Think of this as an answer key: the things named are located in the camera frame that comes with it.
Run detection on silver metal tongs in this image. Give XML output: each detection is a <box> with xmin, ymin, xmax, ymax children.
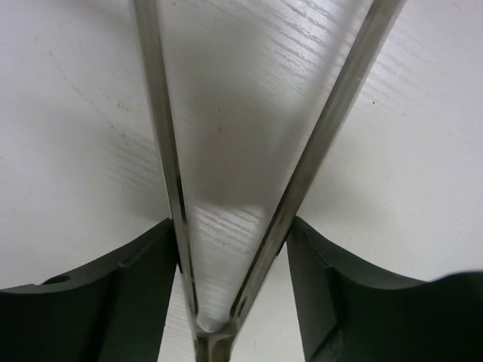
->
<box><xmin>131</xmin><ymin>1</ymin><xmax>404</xmax><ymax>361</ymax></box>

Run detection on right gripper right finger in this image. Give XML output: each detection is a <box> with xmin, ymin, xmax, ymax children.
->
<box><xmin>287</xmin><ymin>218</ymin><xmax>482</xmax><ymax>361</ymax></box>

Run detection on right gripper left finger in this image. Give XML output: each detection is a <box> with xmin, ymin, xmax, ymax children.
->
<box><xmin>1</xmin><ymin>219</ymin><xmax>177</xmax><ymax>361</ymax></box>

